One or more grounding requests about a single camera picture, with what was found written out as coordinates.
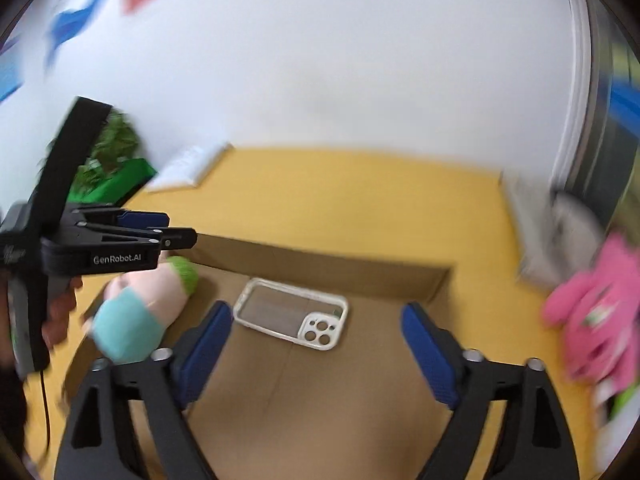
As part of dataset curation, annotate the pink plush toy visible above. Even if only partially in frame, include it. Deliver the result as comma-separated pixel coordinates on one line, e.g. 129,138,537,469
541,233,639,393

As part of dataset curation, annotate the white padded mailer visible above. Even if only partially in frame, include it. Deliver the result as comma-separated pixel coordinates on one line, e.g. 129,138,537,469
145,142,232,193

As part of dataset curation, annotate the pig plush teal shirt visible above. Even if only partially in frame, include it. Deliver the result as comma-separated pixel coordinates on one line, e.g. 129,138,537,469
85,252,198,364

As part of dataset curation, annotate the person left hand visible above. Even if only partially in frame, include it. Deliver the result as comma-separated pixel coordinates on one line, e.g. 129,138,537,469
42,276,82,350

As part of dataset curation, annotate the brown cardboard box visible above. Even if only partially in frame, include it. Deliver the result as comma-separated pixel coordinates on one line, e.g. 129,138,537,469
63,231,497,480

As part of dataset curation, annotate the white clear phone case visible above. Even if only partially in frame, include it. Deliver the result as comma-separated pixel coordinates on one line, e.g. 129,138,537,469
233,278,349,351

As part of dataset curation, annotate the green potted plant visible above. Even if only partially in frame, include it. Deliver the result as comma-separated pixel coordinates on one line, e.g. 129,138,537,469
40,109,158,205

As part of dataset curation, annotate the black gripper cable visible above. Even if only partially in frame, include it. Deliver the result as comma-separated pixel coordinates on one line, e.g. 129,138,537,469
38,368,52,456

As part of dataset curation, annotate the grey folded cloth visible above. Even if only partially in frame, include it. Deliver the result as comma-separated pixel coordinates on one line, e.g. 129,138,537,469
499,171,605,290

